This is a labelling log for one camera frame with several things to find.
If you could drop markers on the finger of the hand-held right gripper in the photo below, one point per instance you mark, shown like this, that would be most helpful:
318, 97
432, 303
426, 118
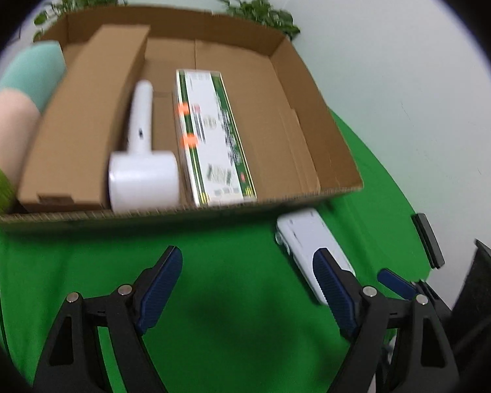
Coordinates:
428, 241
397, 281

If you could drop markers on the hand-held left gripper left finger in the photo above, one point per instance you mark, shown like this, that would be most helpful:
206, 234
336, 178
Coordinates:
159, 290

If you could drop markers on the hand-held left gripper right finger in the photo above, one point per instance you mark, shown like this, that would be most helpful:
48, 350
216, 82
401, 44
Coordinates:
334, 290

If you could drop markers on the white handheld device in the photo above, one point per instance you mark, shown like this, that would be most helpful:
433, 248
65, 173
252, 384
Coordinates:
307, 237

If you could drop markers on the white hair dryer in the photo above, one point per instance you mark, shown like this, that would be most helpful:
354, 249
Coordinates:
141, 180

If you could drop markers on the green and white box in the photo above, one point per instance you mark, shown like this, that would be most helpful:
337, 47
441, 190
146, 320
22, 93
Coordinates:
212, 131

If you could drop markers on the long brown cardboard box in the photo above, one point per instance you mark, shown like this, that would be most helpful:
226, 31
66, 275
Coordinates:
86, 123

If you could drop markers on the large cardboard box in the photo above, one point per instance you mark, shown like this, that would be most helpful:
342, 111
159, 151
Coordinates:
249, 102

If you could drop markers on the green cloth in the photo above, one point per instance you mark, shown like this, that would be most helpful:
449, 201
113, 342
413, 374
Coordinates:
229, 262

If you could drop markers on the teal pink green foam roll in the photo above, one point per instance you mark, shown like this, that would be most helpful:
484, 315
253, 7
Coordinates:
12, 131

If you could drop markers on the green potted plant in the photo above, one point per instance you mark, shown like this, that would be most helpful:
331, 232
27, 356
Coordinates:
82, 0
266, 12

